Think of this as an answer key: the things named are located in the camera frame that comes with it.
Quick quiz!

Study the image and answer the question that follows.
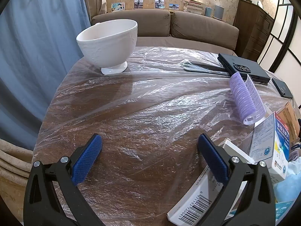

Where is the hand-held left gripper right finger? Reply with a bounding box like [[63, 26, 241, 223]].
[[198, 133, 276, 226]]

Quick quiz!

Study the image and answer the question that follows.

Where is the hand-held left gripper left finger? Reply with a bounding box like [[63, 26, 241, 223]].
[[23, 133, 105, 226]]

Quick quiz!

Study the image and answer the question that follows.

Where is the small white box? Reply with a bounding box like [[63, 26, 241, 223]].
[[219, 139, 255, 164]]

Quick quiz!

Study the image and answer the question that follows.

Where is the white and blue medicine box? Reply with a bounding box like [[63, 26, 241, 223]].
[[249, 112, 290, 184]]

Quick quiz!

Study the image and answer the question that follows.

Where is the curled purple ribbed strip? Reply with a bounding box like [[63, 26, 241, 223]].
[[230, 73, 268, 126]]

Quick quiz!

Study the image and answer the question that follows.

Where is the orange cardboard box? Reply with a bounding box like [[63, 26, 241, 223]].
[[276, 101, 300, 144]]

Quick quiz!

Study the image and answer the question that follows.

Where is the teal plastic packet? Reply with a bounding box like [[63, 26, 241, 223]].
[[275, 201, 294, 222]]

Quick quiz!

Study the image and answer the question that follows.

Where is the dark flat object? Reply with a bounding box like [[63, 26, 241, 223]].
[[183, 61, 230, 76]]

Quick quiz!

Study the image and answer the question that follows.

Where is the blue smartphone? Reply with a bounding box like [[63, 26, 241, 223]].
[[271, 78, 293, 99]]

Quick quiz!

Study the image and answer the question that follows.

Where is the black cased phone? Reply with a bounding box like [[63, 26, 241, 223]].
[[217, 53, 271, 83]]

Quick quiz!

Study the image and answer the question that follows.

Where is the white footed ceramic bowl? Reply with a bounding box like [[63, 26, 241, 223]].
[[76, 19, 138, 75]]

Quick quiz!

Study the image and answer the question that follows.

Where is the brown fabric sofa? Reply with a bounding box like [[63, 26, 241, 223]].
[[91, 9, 239, 57]]

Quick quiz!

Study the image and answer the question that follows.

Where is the blue curtain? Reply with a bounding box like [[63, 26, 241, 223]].
[[0, 0, 92, 151]]

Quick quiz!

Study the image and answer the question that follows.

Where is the brown sofa back cushion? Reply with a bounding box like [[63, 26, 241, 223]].
[[91, 9, 171, 37], [170, 11, 239, 50]]

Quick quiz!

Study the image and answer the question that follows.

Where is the dark wooden cabinet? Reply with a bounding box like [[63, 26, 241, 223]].
[[234, 0, 275, 63]]

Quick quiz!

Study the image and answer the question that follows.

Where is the grey cylinder speaker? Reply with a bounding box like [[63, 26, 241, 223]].
[[214, 5, 224, 20]]

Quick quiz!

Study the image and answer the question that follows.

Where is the black framed folding screen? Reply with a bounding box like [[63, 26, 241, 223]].
[[256, 0, 301, 99]]

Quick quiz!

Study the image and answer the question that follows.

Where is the stack of books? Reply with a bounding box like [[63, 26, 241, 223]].
[[183, 0, 205, 16]]

